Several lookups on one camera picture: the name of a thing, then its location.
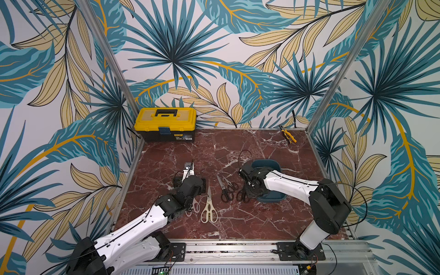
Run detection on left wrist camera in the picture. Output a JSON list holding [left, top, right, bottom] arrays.
[[182, 162, 194, 182]]

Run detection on teal plastic storage box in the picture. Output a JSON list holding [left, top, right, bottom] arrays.
[[252, 159, 287, 204]]

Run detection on left metal frame post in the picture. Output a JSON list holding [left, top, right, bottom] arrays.
[[77, 0, 139, 115]]

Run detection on small black scissors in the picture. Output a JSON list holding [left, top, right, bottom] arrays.
[[224, 178, 238, 192]]

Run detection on metal frame post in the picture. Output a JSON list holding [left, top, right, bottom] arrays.
[[306, 0, 391, 136], [77, 0, 139, 115]]

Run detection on black handled scissors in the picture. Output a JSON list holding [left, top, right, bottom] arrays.
[[217, 175, 233, 203]]

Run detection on right metal frame post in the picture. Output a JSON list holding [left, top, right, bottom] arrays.
[[306, 0, 391, 136]]

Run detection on yellow black toolbox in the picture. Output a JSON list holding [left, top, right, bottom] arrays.
[[134, 107, 197, 142]]

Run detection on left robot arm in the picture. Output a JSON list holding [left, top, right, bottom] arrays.
[[65, 175, 206, 275]]

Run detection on yellow handled pliers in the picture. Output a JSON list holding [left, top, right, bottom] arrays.
[[279, 125, 297, 144]]

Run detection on aluminium front rail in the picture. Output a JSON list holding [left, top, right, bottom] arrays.
[[120, 239, 381, 275]]

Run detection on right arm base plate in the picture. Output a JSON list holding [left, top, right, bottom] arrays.
[[272, 242, 325, 261]]

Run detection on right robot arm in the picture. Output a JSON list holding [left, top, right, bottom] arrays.
[[238, 161, 352, 257]]

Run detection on cream handled kitchen scissors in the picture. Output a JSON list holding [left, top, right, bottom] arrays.
[[200, 188, 218, 223]]

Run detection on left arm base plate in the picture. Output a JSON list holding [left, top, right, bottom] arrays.
[[143, 242, 186, 263]]

